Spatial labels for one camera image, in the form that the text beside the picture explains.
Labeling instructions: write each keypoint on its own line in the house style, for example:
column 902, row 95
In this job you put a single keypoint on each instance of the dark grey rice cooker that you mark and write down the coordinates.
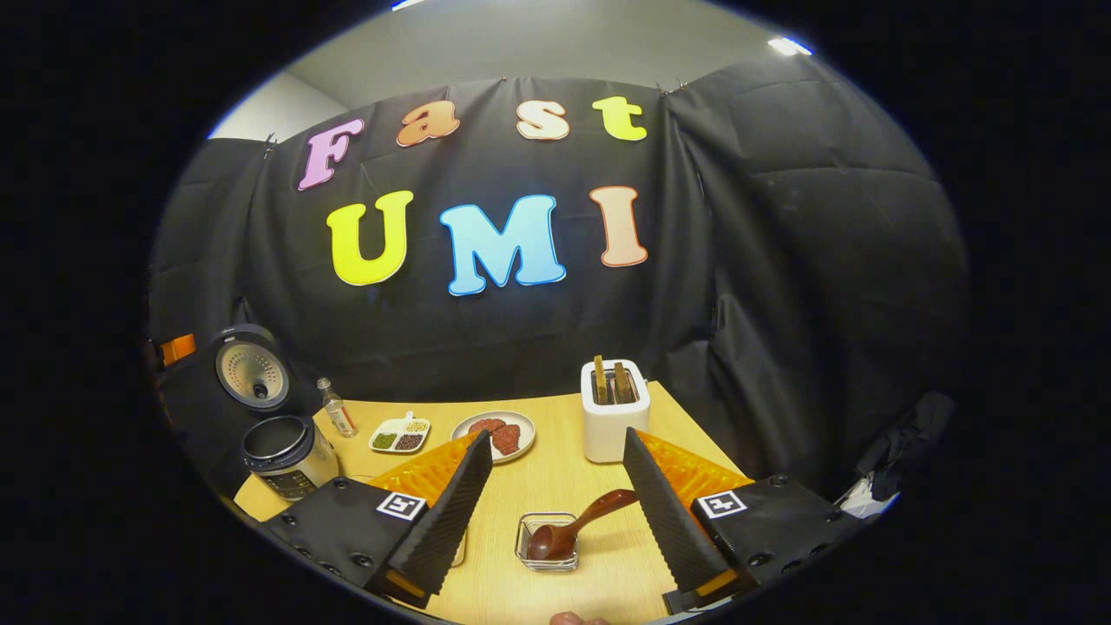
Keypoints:
column 286, row 456

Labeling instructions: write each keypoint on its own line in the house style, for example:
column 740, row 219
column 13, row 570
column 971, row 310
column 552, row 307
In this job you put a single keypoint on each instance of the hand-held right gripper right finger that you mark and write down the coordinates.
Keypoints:
column 664, row 521

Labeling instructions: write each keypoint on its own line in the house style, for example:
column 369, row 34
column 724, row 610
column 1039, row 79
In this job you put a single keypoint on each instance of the red meat piece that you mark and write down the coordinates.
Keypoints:
column 486, row 426
column 507, row 439

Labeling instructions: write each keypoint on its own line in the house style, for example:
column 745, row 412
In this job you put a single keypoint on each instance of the white cloth pile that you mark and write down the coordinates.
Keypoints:
column 864, row 502

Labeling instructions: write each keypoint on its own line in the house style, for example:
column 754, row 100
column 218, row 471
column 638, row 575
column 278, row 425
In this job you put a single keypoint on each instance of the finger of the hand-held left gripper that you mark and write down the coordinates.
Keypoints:
column 178, row 349

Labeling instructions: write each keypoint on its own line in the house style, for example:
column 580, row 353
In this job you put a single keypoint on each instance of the brown toast slice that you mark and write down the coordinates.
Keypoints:
column 624, row 386
column 601, row 382

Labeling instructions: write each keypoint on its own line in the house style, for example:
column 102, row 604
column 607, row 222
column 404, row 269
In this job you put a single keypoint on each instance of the brown wooden spoon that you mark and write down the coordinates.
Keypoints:
column 555, row 540

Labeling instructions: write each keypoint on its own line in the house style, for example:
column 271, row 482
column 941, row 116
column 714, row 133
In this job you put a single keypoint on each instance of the black backdrop cloth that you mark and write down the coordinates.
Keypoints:
column 781, row 260

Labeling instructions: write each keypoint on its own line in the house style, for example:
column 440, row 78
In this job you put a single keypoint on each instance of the white divided bean dish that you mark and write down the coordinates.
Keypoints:
column 397, row 436

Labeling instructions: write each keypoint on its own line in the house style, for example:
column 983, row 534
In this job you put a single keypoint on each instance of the dark cloth pile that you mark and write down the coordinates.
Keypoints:
column 911, row 434

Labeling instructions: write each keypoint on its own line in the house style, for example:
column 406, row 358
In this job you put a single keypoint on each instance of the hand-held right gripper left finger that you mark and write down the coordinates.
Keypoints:
column 447, row 521

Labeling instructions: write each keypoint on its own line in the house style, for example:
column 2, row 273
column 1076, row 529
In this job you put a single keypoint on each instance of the small clear bottle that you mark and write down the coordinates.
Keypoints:
column 338, row 415

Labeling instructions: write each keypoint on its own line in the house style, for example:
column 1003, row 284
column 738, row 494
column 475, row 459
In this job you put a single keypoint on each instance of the ceiling light panel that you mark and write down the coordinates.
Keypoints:
column 788, row 45

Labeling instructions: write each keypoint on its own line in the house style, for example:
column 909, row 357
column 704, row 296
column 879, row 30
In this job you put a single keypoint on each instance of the white round plate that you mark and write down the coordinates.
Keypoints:
column 521, row 430

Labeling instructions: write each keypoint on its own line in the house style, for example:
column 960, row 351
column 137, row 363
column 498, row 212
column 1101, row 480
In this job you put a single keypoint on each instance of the white toaster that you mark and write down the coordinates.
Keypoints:
column 612, row 430

